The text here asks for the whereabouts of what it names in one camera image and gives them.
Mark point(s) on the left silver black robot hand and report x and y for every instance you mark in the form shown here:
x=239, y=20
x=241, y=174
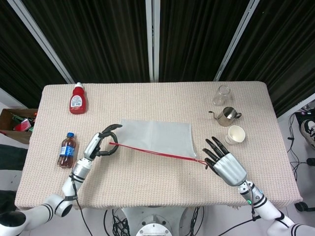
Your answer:
x=92, y=146

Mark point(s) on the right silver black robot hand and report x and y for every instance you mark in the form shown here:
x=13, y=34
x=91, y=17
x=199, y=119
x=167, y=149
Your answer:
x=230, y=169

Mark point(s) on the clear zip plastic bag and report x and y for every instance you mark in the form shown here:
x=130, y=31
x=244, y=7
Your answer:
x=157, y=135

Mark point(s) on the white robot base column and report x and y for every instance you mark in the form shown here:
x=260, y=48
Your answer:
x=153, y=221

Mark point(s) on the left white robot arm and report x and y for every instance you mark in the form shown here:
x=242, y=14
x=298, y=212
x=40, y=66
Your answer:
x=70, y=186

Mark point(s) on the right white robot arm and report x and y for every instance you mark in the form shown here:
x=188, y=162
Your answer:
x=265, y=212

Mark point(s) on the blue-capped cola bottle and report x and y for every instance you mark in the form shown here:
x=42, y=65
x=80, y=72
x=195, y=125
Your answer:
x=67, y=151

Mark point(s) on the white paper cup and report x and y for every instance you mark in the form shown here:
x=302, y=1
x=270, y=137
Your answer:
x=235, y=136

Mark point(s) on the red ketchup squeeze bottle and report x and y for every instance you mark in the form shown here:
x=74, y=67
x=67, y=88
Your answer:
x=78, y=103

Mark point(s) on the stainless steel gooseneck pitcher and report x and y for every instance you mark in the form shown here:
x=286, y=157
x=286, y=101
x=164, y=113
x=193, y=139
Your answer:
x=227, y=118

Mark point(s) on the beige waffle-weave tablecloth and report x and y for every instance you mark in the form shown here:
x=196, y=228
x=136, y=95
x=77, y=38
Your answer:
x=147, y=103

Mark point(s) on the clear glass jar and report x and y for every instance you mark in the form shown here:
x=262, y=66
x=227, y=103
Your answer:
x=221, y=97

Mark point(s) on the brown cardboard box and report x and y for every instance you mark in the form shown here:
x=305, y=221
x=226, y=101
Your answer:
x=14, y=136

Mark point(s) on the black and white sneaker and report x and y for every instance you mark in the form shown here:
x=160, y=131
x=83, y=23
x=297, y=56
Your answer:
x=308, y=131

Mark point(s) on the black pleated curtain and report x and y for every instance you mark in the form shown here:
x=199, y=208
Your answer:
x=103, y=37

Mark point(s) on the white metal frame post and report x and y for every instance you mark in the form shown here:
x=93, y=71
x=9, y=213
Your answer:
x=41, y=41
x=152, y=41
x=236, y=41

